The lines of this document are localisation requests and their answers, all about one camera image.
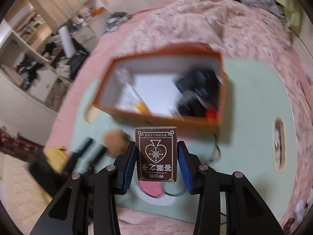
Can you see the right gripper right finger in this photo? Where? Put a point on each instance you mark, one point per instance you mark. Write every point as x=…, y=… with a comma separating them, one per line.
x=246, y=211

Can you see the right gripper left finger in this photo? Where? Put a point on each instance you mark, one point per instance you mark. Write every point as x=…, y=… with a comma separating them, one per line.
x=89, y=198

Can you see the brown plush toy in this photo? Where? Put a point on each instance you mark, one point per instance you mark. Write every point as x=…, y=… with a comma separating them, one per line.
x=116, y=142

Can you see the brown card deck box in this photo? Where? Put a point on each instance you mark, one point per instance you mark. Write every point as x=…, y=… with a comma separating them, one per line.
x=157, y=153

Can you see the yellow white tube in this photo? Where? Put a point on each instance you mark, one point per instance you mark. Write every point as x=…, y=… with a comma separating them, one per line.
x=135, y=99

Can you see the red thread spool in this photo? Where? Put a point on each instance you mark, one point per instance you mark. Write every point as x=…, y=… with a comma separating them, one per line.
x=211, y=114

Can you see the orange cardboard box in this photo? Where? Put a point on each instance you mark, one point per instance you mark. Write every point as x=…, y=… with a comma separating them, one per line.
x=153, y=75

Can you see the black lace cloth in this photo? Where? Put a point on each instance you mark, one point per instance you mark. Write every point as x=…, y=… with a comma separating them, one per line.
x=199, y=89

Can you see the yellow cloth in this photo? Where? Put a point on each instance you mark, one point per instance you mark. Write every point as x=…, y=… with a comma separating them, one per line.
x=57, y=157

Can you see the mint cartoon lap table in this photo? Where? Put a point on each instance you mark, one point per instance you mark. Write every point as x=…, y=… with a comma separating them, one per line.
x=255, y=98

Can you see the white roll tube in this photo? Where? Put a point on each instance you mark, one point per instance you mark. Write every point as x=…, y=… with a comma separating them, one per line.
x=66, y=40

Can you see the white bedside drawer cabinet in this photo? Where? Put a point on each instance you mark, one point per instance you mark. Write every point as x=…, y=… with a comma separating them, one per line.
x=86, y=37

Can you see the pink floral blanket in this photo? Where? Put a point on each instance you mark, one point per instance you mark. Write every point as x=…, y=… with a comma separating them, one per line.
x=238, y=32

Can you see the green hanging garment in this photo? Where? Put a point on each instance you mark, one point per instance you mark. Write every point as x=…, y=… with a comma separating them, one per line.
x=293, y=14

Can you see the grey clothes pile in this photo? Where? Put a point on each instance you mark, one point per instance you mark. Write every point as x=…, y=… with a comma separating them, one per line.
x=268, y=5

